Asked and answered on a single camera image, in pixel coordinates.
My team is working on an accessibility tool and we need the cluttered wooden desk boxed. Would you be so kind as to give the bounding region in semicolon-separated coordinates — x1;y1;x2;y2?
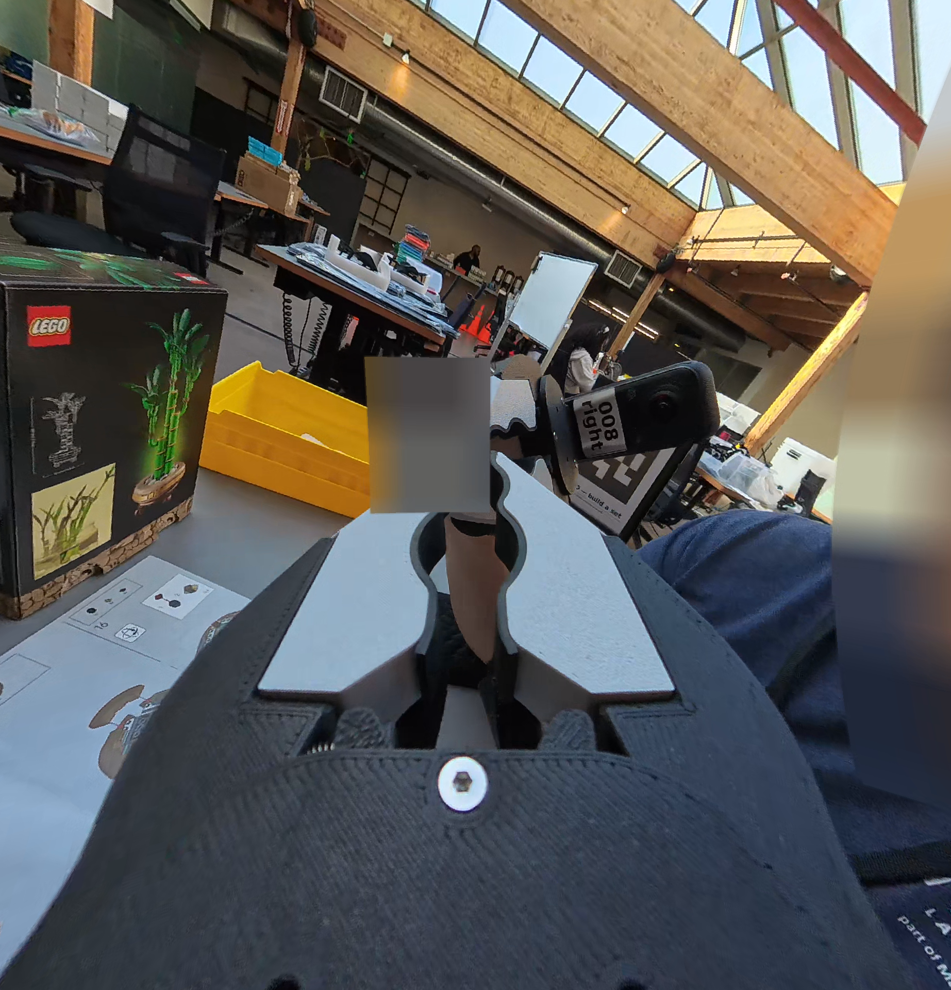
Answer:
255;243;459;403

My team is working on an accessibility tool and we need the white foam block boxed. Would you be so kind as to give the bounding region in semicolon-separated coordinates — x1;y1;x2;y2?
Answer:
324;234;393;273

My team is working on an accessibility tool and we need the building instruction booklet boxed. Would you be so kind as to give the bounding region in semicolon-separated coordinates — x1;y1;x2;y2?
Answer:
0;555;252;968

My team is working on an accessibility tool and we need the black toy set box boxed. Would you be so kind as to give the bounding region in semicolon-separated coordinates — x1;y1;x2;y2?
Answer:
0;249;229;621

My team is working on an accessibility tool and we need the white whiteboard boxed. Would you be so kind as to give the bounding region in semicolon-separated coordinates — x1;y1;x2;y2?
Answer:
508;251;600;354

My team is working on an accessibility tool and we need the black chair armrest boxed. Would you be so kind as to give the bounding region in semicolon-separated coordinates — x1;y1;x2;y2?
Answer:
432;591;498;693

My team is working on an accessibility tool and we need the person's right forearm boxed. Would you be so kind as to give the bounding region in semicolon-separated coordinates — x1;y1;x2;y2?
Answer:
443;514;511;666

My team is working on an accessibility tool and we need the cluttered work table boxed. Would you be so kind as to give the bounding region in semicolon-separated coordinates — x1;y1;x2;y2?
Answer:
695;390;836;523

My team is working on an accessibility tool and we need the black shoulder strap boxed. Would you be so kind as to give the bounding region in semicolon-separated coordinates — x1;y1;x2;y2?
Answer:
850;839;951;886

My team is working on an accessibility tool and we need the black framed marker sign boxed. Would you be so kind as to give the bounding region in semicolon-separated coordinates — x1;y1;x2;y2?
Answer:
572;442;699;542

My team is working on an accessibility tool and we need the stack of pale boxes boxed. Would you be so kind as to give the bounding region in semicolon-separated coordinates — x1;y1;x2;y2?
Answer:
30;60;130;156

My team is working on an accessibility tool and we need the yellow plastic bin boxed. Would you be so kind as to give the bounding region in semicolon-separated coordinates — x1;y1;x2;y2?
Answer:
199;441;370;519
205;414;370;492
208;360;370;465

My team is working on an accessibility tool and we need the cardboard box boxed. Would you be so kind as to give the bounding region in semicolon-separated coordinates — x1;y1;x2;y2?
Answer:
234;155;302;218

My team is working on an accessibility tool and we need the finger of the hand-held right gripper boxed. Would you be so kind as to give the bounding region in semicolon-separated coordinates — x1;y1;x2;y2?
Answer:
491;377;542;459

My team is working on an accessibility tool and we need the black mesh office chair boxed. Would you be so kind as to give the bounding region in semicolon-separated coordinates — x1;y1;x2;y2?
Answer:
103;107;227;278

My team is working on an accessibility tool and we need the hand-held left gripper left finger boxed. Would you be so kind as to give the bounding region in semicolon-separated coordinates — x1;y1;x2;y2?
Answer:
256;513;449;750

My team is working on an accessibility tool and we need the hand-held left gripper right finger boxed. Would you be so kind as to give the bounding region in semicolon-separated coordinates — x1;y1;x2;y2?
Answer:
487;453;677;750

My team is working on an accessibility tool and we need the black coiled cable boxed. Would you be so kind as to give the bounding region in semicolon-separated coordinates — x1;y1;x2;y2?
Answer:
280;290;331;372

